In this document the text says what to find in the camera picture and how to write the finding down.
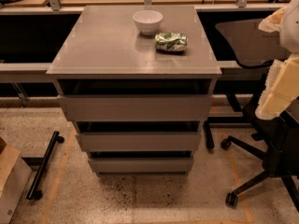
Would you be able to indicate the white bowl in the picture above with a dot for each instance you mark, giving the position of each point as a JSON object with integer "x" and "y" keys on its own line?
{"x": 148, "y": 21}

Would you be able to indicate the grey drawer cabinet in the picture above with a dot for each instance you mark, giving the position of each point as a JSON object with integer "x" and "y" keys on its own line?
{"x": 138, "y": 126}

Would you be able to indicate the grey bottom drawer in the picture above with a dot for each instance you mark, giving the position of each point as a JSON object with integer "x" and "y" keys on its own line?
{"x": 176, "y": 165}

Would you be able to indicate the grey drawer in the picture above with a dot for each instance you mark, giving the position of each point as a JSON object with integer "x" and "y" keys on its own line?
{"x": 138, "y": 141}
{"x": 136, "y": 107}
{"x": 176, "y": 165}

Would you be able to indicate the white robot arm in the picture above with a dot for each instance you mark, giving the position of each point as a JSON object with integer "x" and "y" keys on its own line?
{"x": 289, "y": 29}

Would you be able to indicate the grey top drawer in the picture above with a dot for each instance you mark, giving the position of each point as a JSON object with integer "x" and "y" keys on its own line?
{"x": 136, "y": 107}

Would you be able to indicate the long grey workbench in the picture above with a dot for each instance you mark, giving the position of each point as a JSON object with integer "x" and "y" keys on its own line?
{"x": 25, "y": 69}

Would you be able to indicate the black office chair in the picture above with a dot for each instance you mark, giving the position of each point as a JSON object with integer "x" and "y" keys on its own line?
{"x": 280, "y": 160}

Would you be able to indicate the cardboard box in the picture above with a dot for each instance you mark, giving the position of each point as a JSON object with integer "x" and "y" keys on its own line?
{"x": 14, "y": 174}

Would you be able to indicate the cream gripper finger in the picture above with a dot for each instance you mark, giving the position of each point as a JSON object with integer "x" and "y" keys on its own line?
{"x": 281, "y": 88}
{"x": 272, "y": 22}

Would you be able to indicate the green crumpled chip bag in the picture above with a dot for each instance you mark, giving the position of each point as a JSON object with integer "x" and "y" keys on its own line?
{"x": 172, "y": 42}

